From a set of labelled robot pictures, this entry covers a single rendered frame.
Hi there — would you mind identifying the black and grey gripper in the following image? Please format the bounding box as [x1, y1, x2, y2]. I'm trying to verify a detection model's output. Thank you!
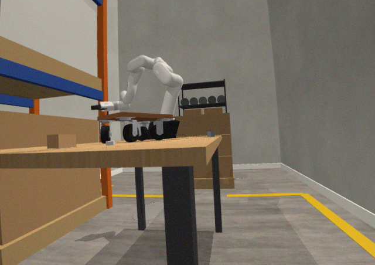
[91, 101, 114, 111]

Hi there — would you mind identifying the tan rectangular block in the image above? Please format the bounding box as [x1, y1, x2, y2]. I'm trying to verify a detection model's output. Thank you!
[47, 134, 76, 149]

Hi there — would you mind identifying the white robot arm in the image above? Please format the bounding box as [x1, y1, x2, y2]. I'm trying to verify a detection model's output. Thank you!
[113, 55, 183, 115]

